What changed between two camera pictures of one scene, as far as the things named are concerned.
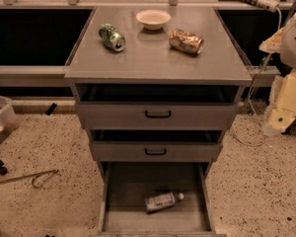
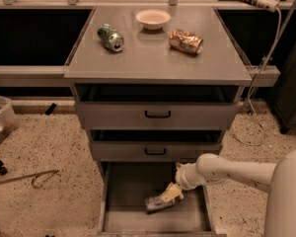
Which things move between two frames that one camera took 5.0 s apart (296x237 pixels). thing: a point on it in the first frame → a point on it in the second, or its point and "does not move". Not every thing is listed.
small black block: [49, 111] does not move
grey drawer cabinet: [156, 89] does not move
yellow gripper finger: [274, 43] → [173, 191]
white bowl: [153, 19] does not move
